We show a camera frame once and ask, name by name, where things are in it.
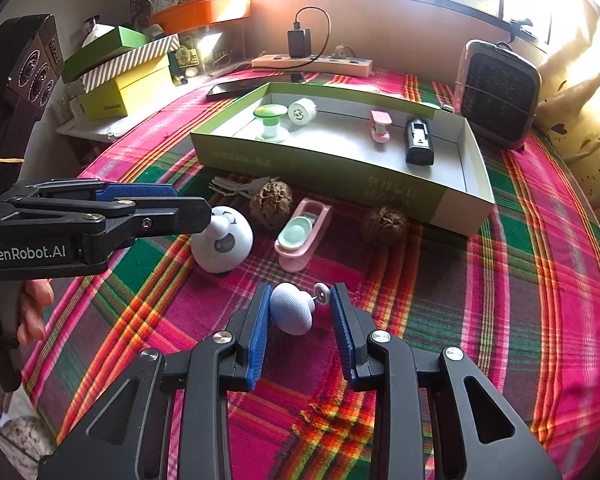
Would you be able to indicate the cream heart-print curtain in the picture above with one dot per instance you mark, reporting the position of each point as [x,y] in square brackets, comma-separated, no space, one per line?
[580,100]

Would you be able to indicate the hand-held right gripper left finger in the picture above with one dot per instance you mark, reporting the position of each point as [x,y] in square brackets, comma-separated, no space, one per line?
[257,340]

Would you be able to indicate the white panda-shaped device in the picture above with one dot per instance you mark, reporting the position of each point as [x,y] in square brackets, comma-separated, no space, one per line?
[225,250]

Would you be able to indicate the plain pink clip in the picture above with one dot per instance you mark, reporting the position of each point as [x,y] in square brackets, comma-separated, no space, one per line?
[380,127]

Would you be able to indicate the grey round knob massager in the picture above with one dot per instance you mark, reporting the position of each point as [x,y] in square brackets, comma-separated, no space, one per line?
[290,310]

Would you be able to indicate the black rectangular device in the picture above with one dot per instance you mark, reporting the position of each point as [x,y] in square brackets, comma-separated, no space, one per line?
[419,147]

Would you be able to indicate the green mushroom-shaped massager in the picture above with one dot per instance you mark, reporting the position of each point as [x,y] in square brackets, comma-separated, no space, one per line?
[270,110]

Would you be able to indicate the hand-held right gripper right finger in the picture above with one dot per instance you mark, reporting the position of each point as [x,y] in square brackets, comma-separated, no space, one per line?
[342,335]

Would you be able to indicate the brown carved walnut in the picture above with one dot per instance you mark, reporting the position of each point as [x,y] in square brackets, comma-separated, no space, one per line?
[385,225]
[271,200]

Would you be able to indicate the black flat bar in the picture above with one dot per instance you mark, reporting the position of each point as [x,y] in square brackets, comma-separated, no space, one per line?
[230,87]

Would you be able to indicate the green cardboard box tray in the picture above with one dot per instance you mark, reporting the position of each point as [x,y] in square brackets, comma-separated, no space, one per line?
[305,180]

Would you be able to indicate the black charger adapter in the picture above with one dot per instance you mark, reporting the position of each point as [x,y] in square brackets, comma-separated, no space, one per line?
[298,42]

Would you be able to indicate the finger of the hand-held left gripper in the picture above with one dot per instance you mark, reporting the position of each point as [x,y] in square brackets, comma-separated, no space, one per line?
[135,191]
[175,215]

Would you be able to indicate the yellow box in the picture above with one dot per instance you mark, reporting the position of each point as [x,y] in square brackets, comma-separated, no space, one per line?
[125,92]

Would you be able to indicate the pink clip with green lens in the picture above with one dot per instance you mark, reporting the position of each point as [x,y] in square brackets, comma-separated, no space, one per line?
[295,237]

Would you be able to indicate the orange plastic basin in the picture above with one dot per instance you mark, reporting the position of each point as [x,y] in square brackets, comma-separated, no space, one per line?
[205,12]

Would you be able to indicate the green box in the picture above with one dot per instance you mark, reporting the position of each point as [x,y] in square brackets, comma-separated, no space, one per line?
[95,57]

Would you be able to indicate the white plug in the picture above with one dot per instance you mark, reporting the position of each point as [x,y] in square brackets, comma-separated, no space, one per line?
[342,51]

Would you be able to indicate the small pink space heater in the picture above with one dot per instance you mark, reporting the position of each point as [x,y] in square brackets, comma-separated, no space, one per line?
[500,95]

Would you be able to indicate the beige power strip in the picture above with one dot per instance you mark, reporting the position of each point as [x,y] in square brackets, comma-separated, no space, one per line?
[330,66]

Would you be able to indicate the person's left hand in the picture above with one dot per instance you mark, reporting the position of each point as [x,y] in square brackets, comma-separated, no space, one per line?
[32,310]

